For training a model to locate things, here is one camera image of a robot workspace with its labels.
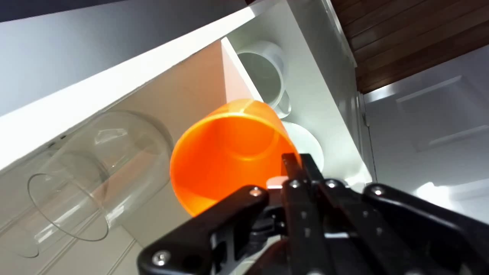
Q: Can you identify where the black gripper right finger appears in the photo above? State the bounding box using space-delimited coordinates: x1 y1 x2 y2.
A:
281 152 489 275

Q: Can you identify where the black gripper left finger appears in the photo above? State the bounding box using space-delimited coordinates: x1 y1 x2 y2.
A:
136 185 287 275

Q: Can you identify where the orange plastic cup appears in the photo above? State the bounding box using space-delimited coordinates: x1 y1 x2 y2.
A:
168 98 302 217

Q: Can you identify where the white shelf cabinet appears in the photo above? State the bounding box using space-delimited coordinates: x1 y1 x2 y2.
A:
0 0 376 275

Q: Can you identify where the white plate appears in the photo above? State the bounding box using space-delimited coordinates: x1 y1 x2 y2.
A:
279 121 325 173

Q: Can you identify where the clear wine glass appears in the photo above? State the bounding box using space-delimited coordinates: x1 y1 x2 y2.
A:
26 109 174 259

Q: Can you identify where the white panelled door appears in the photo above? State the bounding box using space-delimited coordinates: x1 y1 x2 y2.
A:
357 45 489 227

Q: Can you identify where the white mug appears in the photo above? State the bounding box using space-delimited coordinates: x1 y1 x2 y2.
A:
235 40 295 120

